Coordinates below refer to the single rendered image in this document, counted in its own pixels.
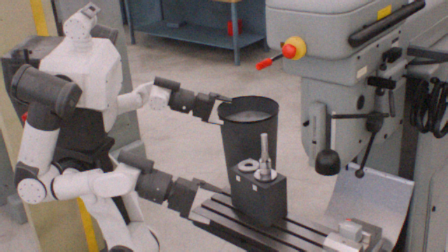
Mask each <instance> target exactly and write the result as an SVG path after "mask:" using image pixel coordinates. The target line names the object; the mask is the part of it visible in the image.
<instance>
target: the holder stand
mask: <svg viewBox="0 0 448 252"><path fill-rule="evenodd" d="M229 174H230V192H231V203H232V206H233V207H236V208H237V209H239V210H240V211H242V212H244V213H245V214H246V215H247V216H248V217H250V218H252V219H254V220H255V221H257V222H259V223H260V224H262V225H264V226H265V227H266V228H267V227H269V226H271V225H273V224H274V223H276V222H277V221H279V220H281V219H282V218H284V216H287V215H288V192H287V177H286V176H284V175H282V174H280V173H278V172H276V171H274V170H272V175H271V176H269V177H262V176H260V169H259V162H258V161H255V160H253V159H251V158H249V159H247V160H244V161H241V162H240V163H239V164H236V166H233V167H231V168H229Z"/></svg>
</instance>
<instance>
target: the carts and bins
mask: <svg viewBox="0 0 448 252"><path fill-rule="evenodd" d="M231 99H232V103H231V104H229V103H226V102H223V103H222V104H220V105H218V107H217V109H216V112H217V115H218V120H221V121H223V125H221V126H220V130H221V135H222V140H223V148H224V154H225V162H226V168H227V177H228V182H229V184H230V174H229V168H231V167H233V166H236V165H237V164H239V163H240V162H241V161H244V160H247V159H249V158H251V159H253V160H255V161H258V162H259V159H260V158H261V134H267V142H268V154H269V158H270V159H271V162H272V170H274V171H276V162H277V130H278V114H279V105H278V103H277V102H276V101H275V100H273V99H271V98H269V97H263V96H255V95H247V96H240V97H233V98H231Z"/></svg>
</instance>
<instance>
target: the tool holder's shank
mask: <svg viewBox="0 0 448 252"><path fill-rule="evenodd" d="M261 159H262V161H267V160H268V159H269V154H268V142H267V134H261Z"/></svg>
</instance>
